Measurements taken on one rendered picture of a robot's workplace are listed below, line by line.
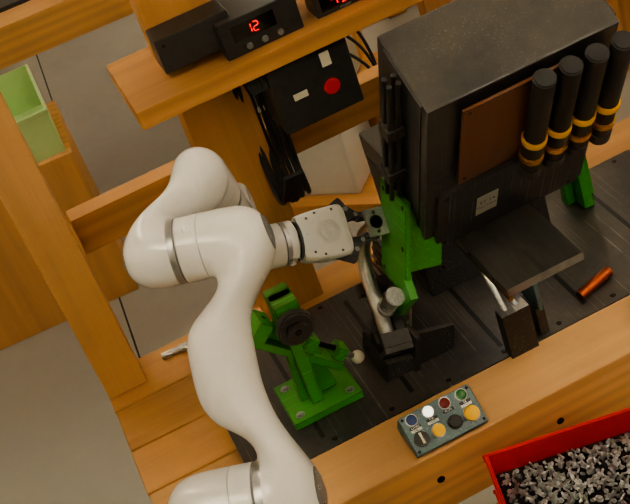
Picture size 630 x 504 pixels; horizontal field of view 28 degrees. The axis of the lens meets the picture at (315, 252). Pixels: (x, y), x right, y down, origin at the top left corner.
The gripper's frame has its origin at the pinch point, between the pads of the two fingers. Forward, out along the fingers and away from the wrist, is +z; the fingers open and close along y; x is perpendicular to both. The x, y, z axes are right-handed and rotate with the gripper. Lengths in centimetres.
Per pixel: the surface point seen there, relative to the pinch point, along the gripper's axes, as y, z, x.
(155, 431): -24, -43, 41
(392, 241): -4.5, 2.7, -2.3
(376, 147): 16.8, 8.7, 5.5
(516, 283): -20.5, 16.1, -19.4
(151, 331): 27, -5, 207
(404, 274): -11.4, 2.7, -3.1
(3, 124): 35, -62, 5
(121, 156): 119, 18, 291
